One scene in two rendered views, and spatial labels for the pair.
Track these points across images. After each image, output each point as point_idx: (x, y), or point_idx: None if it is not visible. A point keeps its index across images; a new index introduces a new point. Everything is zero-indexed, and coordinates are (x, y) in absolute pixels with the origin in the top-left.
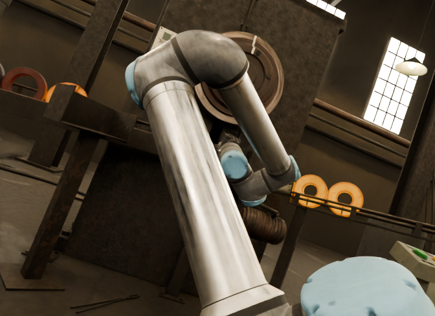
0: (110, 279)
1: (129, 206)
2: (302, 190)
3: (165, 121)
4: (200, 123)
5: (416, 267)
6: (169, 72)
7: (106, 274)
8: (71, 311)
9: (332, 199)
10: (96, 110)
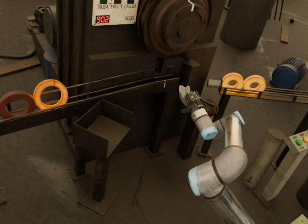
0: (123, 164)
1: None
2: (228, 84)
3: (223, 211)
4: (236, 202)
5: (297, 153)
6: (219, 189)
7: (117, 161)
8: (134, 205)
9: (247, 87)
10: (94, 111)
